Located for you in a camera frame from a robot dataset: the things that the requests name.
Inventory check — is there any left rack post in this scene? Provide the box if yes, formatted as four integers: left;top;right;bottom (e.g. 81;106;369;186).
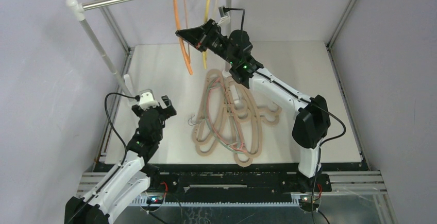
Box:
65;0;133;95

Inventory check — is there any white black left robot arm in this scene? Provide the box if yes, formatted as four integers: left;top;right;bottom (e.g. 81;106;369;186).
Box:
64;91;177;223

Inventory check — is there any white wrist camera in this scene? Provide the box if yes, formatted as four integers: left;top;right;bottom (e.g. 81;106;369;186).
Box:
217;6;230;26
138;89;159;110

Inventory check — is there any beige wooden hanger outer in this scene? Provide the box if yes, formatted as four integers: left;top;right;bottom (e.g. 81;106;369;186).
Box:
192;69;235;157

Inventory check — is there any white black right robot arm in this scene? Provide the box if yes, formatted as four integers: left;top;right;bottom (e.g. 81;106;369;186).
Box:
175;19;331;191

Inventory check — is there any black left camera cable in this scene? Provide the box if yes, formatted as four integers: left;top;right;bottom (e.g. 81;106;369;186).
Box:
104;91;141;163

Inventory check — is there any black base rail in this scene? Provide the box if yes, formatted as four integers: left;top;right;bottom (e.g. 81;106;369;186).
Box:
92;162;333;204

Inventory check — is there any black right camera cable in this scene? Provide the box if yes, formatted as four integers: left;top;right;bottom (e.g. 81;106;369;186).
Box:
225;7;246;42

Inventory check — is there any pink wire hanger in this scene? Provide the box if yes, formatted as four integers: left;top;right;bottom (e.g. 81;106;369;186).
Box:
204;76;249;150

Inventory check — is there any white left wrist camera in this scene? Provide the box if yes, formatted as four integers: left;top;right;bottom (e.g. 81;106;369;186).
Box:
138;89;159;110

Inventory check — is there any orange wire hanger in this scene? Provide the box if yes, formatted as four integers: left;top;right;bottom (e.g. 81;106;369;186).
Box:
166;0;194;76

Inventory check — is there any beige wooden hanger right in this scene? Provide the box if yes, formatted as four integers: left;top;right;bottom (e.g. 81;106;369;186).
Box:
228;90;282;126

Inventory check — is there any aluminium frame rail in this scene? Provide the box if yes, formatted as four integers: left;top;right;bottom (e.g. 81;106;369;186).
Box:
76;171;388;208

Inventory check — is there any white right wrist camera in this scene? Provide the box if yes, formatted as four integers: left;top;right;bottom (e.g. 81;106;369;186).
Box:
217;6;230;26

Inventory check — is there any black camera cable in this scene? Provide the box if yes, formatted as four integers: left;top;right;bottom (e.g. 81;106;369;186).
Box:
104;91;141;163
225;7;246;42

